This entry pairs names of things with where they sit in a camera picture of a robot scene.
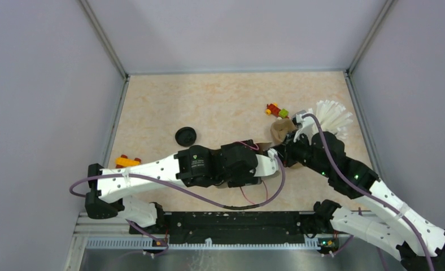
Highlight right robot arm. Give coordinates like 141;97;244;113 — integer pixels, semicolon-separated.
274;132;445;270

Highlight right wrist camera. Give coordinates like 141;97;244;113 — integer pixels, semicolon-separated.
292;108;318;142

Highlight brown pulp cup carrier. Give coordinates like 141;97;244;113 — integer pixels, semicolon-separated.
270;119;298;146

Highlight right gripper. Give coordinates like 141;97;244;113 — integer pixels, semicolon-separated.
268;129;331;177

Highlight red yellow green toy blocks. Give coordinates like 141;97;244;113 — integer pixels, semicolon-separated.
265;103;289;119

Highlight white cup of straws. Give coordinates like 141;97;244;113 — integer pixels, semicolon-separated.
315;100;353;139

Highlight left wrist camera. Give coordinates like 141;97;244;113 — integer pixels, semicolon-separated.
254;148;280;177

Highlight pink paper bag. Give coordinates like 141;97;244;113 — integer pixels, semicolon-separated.
216;140;277;205

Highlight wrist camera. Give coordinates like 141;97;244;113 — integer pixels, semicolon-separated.
292;108;318;142
254;148;280;177

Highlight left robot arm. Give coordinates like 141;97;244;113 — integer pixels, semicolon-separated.
85;140;278;233

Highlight yellow red toy car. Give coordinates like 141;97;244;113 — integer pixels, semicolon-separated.
115;155;142;169

